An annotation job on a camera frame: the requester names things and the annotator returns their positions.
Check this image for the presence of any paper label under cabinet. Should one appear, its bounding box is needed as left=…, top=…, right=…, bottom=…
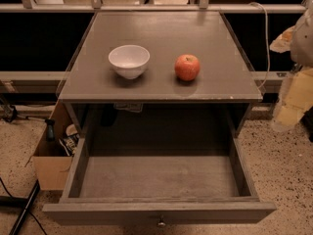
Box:
left=113, top=103, right=143, bottom=113

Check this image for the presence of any brown cardboard box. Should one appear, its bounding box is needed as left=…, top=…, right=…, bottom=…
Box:
left=32, top=102, right=72, bottom=191

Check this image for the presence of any black snack bag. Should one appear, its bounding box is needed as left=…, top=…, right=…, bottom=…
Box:
left=59, top=134, right=79, bottom=157

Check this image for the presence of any black floor stand bar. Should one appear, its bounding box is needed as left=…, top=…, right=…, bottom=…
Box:
left=0, top=181, right=40, bottom=235

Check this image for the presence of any white ceramic bowl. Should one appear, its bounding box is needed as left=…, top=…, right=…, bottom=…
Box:
left=108, top=45, right=150, bottom=79

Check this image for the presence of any metal drawer knob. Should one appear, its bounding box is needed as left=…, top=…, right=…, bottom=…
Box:
left=156, top=216, right=166, bottom=227

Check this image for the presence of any open grey top drawer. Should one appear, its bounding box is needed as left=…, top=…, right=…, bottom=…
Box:
left=42, top=103, right=278, bottom=227

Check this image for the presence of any grey wooden cabinet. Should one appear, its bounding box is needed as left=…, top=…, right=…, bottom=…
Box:
left=59, top=12, right=262, bottom=134

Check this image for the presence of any upper metal rail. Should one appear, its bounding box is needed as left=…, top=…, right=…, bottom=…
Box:
left=0, top=4, right=306, bottom=14

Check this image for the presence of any red apple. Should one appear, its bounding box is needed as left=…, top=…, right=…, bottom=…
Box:
left=174, top=54, right=201, bottom=81

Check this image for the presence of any white cable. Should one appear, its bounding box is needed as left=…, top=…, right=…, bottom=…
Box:
left=248, top=1, right=272, bottom=90

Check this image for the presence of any black floor cable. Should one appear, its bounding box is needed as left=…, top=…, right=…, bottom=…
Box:
left=0, top=177, right=49, bottom=235

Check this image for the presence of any dark spray bottle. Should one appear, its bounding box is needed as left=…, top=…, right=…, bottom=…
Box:
left=45, top=119, right=55, bottom=141

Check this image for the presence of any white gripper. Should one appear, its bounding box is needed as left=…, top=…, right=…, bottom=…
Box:
left=270, top=0, right=313, bottom=131

